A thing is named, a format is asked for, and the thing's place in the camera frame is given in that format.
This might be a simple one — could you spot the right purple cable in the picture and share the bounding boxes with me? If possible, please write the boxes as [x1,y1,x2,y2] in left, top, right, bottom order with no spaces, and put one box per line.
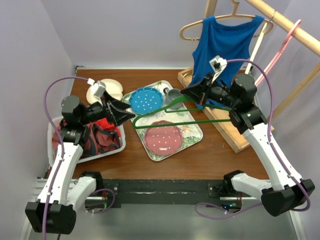
[194,59,312,221]

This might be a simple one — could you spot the cream divided plate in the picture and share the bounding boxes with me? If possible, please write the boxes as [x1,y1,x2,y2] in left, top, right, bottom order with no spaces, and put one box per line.
[86,78,123,104]

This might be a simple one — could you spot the wooden clothes rack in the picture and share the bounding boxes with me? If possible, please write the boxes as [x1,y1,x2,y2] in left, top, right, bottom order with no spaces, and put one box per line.
[177,0,320,153]

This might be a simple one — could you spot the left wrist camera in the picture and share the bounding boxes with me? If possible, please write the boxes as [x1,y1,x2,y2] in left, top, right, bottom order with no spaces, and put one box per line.
[87,78,106,98]

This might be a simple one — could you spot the green velvet hanger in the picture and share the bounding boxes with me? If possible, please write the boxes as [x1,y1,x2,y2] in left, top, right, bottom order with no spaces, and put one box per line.
[132,95,231,129]

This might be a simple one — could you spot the red tank top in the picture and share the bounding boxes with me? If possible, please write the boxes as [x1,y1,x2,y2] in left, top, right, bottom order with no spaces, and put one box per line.
[86,118,121,137]

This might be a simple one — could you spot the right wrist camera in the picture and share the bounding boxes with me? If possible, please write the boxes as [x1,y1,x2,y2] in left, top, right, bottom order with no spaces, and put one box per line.
[209,55,227,74]

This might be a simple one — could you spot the pink dotted plate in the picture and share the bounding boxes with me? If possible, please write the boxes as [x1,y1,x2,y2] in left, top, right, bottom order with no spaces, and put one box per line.
[143,126,183,156]

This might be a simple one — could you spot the floral serving tray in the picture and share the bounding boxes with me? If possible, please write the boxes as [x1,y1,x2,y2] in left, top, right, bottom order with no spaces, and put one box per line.
[122,80,203,162]

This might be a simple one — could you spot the blue dotted plate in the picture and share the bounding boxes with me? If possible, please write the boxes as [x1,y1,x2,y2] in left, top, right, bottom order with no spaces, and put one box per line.
[129,87,164,115]

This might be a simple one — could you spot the pink plastic hanger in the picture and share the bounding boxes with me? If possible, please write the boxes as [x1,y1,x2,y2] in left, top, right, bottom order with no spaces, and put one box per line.
[254,18,303,86]

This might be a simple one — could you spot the maroon motorcycle tank top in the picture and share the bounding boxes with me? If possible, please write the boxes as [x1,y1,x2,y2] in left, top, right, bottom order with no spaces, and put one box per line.
[51,121,122,158]

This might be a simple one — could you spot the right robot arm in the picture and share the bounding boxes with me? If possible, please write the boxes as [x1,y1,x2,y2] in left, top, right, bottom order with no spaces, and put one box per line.
[181,73,315,217]

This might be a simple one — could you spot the white plastic basket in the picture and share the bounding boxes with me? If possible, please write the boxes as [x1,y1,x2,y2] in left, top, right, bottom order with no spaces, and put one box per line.
[47,123,126,167]

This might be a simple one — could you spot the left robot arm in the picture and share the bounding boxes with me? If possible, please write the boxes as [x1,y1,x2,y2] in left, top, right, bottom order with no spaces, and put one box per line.
[25,92,135,237]

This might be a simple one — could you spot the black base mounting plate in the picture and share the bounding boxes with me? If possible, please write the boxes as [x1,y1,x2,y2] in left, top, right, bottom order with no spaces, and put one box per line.
[84,178,243,210]

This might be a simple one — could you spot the blue tank top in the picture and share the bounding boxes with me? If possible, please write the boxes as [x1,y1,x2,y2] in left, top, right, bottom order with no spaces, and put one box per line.
[187,15,265,111]

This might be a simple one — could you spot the grey ceramic mug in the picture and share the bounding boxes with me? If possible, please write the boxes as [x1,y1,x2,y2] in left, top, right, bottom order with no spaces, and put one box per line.
[163,87,183,110]

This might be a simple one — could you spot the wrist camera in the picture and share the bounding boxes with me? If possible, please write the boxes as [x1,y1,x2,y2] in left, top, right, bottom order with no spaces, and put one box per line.
[209,55,227,74]
[87,78,106,98]

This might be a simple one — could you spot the cream wooden hanger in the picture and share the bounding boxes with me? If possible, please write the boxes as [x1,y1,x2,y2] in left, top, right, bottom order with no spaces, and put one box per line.
[249,10,276,61]

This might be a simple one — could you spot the beige plastic hanger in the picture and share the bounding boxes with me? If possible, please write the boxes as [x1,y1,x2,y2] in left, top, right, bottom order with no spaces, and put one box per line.
[179,0,275,42]

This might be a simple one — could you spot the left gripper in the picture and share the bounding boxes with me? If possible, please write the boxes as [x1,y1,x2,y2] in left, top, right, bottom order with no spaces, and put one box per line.
[79,90,135,127]

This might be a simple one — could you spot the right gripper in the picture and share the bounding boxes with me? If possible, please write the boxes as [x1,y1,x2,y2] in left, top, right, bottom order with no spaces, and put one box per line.
[181,72,239,109]

